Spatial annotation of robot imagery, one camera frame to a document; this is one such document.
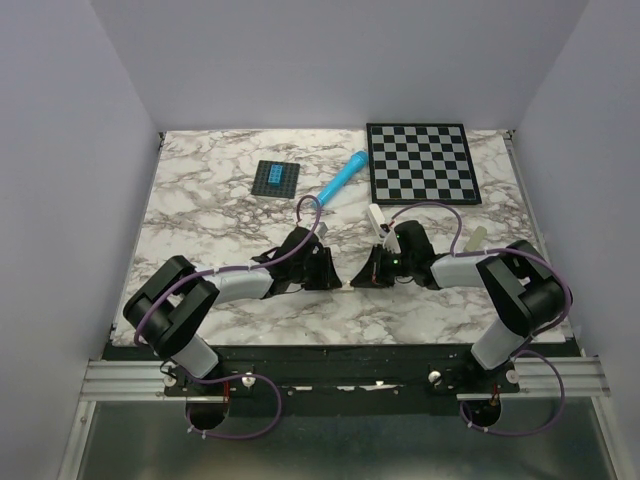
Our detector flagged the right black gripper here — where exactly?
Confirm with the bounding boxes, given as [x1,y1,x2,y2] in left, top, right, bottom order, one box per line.
[350,243,414,288]

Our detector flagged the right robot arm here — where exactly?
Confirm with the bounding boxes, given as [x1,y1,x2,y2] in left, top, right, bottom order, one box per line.
[350,220,573,392]

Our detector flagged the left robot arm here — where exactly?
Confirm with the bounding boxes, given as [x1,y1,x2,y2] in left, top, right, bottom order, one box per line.
[123,226,342,395]

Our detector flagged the cream plastic piece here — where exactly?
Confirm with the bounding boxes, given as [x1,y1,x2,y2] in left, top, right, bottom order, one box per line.
[463,226,487,252]

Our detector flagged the dark grey lego baseplate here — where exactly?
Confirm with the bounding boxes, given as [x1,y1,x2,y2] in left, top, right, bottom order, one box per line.
[251,160,300,199]

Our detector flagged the blue lego brick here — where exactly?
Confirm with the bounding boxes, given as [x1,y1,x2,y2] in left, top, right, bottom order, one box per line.
[267,164,283,188]

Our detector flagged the blue marker pen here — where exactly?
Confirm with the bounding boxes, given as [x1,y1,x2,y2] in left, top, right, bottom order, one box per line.
[315,151,369,209]

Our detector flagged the black white chessboard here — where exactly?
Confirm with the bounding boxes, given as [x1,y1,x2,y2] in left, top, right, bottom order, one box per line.
[366,123,482,206]

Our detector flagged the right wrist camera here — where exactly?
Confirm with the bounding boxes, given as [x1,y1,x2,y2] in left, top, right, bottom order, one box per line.
[382,230,401,254]

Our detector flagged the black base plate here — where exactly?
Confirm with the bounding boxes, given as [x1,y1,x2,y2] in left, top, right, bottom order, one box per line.
[103,343,581,424]

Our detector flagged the aluminium rail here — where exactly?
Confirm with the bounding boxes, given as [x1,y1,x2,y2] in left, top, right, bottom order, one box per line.
[80,357,611,402]

